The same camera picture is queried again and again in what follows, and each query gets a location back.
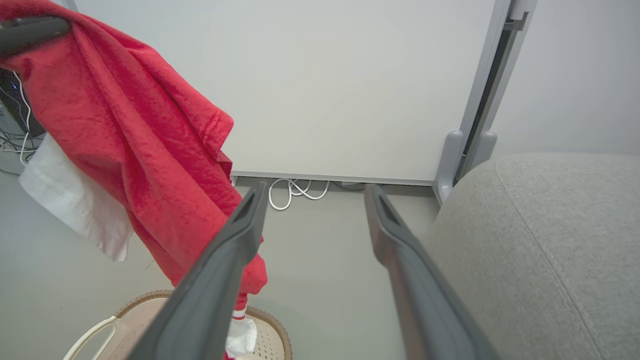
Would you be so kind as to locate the white partition panel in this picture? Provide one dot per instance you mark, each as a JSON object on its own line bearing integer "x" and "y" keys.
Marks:
{"x": 350, "y": 75}

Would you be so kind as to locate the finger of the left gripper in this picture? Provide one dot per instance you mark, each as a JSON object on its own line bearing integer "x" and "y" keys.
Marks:
{"x": 30, "y": 32}

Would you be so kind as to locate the black device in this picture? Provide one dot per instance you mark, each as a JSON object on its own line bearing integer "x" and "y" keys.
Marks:
{"x": 10, "y": 100}

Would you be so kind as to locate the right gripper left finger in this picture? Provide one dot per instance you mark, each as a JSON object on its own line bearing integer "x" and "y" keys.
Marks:
{"x": 210, "y": 280}

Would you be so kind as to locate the red white shirt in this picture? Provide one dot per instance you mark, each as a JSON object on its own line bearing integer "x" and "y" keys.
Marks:
{"x": 125, "y": 125}

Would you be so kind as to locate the grey partition foot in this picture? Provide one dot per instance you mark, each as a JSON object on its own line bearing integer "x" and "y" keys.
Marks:
{"x": 448, "y": 160}
{"x": 484, "y": 147}

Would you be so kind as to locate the cream basket brown rim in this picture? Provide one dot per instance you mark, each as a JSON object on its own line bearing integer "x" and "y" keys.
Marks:
{"x": 272, "y": 342}

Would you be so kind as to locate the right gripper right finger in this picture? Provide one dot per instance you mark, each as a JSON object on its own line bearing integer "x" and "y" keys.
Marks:
{"x": 420, "y": 290}

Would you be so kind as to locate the grey fabric sofa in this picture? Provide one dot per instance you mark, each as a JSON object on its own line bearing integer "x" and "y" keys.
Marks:
{"x": 550, "y": 250}

